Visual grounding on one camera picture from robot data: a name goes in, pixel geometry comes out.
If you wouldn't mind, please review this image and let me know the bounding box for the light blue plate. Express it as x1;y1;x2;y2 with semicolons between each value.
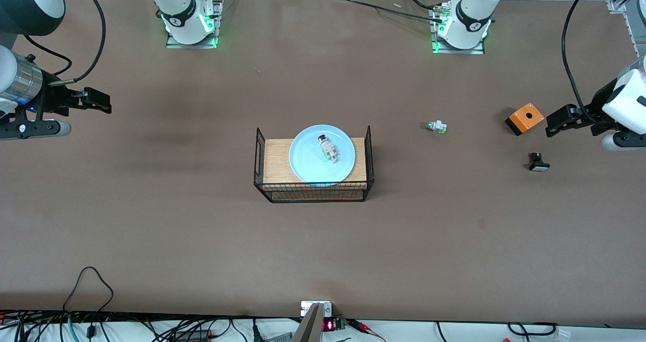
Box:
289;125;356;184

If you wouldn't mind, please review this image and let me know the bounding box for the red push button switch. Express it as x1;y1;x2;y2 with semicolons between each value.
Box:
317;135;339;164

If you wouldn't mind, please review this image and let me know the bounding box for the black square push button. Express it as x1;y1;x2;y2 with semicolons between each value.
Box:
528;152;551;172

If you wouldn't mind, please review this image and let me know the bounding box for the wooden shelf board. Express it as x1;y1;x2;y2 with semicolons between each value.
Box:
263;138;367;185

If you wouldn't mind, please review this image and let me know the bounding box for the black power adapter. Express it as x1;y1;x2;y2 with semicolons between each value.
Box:
174;329;212;341

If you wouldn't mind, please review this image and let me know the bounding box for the red clip lead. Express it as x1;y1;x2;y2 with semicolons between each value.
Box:
348;319;387;342

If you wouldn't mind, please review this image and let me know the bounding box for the orange button enclosure box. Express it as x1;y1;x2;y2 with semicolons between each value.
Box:
505;102;546;136

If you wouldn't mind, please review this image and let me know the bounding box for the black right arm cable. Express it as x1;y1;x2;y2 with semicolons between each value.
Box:
23;0;106;83

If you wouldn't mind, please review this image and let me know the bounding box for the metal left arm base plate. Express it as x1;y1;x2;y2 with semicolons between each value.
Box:
430;2;486;55

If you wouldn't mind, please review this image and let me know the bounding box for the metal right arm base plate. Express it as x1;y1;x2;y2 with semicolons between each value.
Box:
166;0;224;49

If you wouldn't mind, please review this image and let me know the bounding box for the black looped cable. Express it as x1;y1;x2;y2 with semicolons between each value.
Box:
63;266;114;313

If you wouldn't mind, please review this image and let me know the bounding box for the black wire rack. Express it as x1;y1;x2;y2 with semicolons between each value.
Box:
254;126;375;203

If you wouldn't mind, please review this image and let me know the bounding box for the black coiled cable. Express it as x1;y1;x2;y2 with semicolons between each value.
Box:
507;322;558;336

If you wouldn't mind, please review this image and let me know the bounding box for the black cable to base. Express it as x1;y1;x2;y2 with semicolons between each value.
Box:
348;0;445;22

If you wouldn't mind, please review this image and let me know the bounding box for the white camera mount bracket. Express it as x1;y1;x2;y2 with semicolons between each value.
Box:
301;301;333;317

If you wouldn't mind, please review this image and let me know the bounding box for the grey camera post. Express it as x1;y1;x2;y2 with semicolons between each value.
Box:
292;303;325;342

